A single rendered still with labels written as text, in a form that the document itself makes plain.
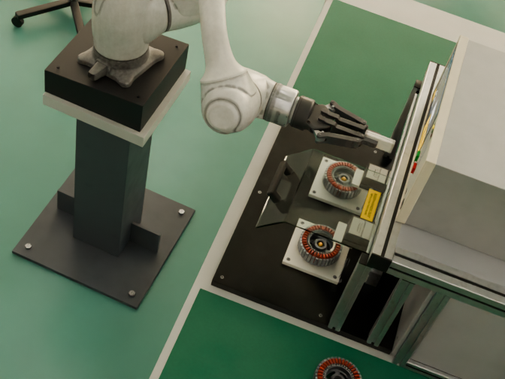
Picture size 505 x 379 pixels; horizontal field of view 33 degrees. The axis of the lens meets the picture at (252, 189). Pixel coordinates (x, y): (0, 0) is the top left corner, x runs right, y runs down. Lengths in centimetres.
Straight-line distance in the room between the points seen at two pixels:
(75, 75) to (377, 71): 97
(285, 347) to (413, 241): 43
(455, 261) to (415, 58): 115
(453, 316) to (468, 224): 22
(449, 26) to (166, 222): 122
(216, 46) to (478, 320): 82
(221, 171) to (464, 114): 163
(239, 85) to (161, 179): 157
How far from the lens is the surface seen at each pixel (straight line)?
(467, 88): 196
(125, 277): 300
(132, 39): 235
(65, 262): 303
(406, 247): 187
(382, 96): 272
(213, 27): 180
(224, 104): 173
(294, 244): 221
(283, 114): 192
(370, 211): 197
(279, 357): 207
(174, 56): 251
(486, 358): 207
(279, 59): 387
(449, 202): 184
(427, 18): 309
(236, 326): 209
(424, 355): 211
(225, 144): 346
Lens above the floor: 253
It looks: 50 degrees down
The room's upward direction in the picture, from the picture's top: 16 degrees clockwise
